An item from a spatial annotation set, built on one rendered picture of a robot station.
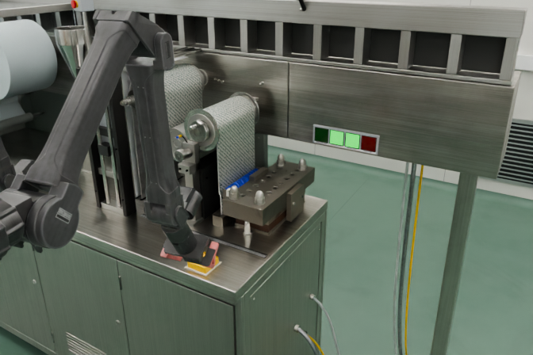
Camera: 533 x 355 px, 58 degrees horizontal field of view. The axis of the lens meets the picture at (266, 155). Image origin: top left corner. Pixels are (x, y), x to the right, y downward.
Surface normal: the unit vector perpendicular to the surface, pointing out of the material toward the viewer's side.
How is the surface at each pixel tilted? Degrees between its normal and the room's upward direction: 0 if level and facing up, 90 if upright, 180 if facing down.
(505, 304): 0
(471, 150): 90
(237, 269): 0
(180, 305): 90
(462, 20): 90
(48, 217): 90
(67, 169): 80
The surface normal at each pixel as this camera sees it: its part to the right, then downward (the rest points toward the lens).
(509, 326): 0.00, -0.92
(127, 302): -0.51, 0.33
